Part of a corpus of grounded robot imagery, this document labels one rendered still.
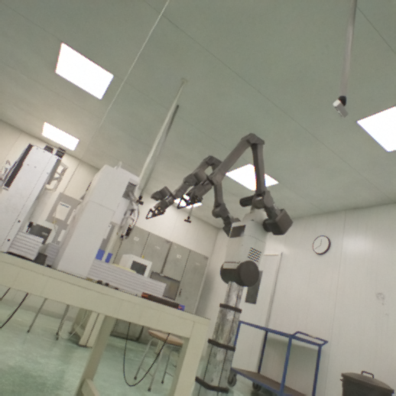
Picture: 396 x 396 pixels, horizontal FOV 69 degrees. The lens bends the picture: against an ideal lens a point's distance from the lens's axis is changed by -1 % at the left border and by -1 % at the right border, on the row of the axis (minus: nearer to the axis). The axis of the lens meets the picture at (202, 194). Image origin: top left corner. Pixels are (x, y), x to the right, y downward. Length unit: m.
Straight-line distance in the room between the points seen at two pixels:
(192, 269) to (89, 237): 5.12
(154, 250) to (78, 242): 4.69
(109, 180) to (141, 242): 4.53
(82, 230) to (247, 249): 0.97
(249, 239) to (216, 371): 0.74
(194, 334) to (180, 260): 4.89
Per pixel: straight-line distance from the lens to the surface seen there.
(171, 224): 6.60
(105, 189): 1.32
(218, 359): 1.81
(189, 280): 6.29
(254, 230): 1.84
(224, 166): 1.61
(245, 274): 1.80
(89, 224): 1.28
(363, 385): 3.65
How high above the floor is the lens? 0.75
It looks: 22 degrees up
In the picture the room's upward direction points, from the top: 18 degrees clockwise
